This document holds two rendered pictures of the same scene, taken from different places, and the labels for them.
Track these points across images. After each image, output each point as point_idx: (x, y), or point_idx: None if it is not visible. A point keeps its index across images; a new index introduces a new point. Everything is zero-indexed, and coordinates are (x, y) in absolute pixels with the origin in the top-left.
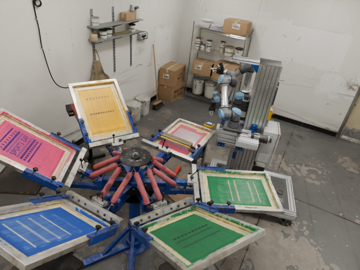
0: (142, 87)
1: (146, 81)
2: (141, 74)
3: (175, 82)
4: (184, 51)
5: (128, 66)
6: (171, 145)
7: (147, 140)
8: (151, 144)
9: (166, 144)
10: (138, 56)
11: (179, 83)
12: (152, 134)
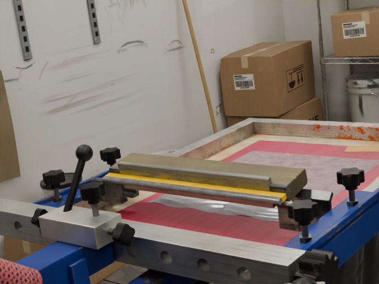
0: (162, 125)
1: (174, 105)
2: (149, 79)
3: (281, 98)
4: (302, 7)
5: (86, 42)
6: (175, 223)
7: (8, 201)
8: (22, 213)
9: (146, 222)
10: (124, 12)
11: (300, 104)
12: (51, 171)
